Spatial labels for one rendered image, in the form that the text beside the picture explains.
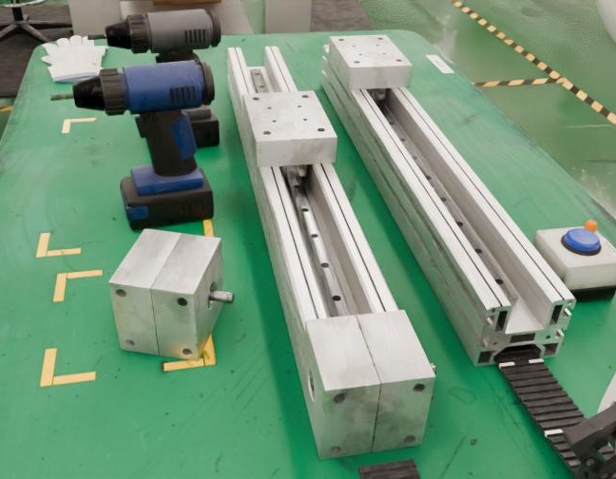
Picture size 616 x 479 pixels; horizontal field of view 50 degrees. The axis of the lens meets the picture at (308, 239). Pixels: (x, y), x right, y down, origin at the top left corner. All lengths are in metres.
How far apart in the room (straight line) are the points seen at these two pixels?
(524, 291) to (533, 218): 0.26
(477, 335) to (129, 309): 0.37
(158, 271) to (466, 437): 0.35
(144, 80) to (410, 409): 0.50
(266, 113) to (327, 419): 0.50
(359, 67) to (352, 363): 0.66
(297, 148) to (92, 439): 0.45
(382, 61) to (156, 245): 0.59
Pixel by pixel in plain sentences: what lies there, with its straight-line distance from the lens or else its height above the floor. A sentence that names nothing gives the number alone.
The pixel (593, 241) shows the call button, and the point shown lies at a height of 0.85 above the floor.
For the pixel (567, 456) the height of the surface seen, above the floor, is 0.81.
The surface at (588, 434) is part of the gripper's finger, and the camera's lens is 0.54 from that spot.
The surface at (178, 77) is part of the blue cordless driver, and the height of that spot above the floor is 0.99.
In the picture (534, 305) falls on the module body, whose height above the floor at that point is 0.84.
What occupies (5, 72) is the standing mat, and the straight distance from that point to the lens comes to 3.78.
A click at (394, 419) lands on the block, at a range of 0.63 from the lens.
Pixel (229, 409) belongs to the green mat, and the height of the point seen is 0.78.
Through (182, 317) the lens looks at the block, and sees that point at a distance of 0.70.
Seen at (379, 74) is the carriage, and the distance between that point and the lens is 1.16.
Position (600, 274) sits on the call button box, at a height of 0.82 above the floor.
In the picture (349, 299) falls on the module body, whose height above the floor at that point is 0.82.
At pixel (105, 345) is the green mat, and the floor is 0.78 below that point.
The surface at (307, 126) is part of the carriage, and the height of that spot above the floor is 0.90.
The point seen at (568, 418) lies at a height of 0.80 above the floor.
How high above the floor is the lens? 1.30
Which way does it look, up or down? 35 degrees down
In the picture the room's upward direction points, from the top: 2 degrees clockwise
